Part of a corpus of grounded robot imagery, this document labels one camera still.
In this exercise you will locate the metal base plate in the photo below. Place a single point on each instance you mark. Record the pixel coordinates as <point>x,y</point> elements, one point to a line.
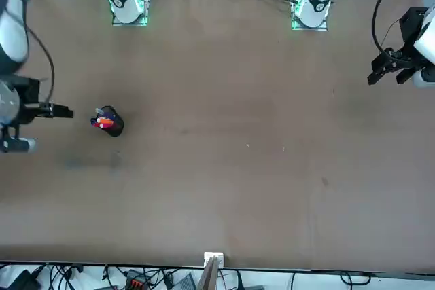
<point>295,8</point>
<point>144,4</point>

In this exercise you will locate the aluminium post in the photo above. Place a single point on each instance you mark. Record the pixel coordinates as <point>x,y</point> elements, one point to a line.
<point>208,274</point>

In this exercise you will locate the purple marker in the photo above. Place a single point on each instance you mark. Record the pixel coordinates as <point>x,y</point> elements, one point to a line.
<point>105,111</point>

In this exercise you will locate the blue marker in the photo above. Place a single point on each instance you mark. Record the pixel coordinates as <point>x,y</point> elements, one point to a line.
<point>92,121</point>

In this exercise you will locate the white post bracket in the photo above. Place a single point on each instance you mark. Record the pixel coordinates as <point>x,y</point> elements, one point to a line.
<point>214,255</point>

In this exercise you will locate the grey flat device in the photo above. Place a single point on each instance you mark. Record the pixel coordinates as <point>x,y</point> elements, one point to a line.
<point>185,282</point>

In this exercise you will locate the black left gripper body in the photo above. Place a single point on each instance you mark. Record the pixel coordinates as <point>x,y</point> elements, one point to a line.
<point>412,26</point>

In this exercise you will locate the red marker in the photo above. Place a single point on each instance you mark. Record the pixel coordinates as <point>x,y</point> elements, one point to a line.
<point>102,126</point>

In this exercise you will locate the black power adapter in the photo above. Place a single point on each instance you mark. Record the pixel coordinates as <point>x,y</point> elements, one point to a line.
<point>22,280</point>

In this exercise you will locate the black mesh pen holder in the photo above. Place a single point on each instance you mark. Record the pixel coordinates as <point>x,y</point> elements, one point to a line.
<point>116,128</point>

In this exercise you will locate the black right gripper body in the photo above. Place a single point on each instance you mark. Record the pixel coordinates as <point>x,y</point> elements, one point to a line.
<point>30,94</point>

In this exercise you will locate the red and black device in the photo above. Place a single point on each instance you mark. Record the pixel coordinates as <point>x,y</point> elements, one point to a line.
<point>136,283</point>

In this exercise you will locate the orange marker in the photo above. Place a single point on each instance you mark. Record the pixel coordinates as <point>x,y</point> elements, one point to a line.
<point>107,121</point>

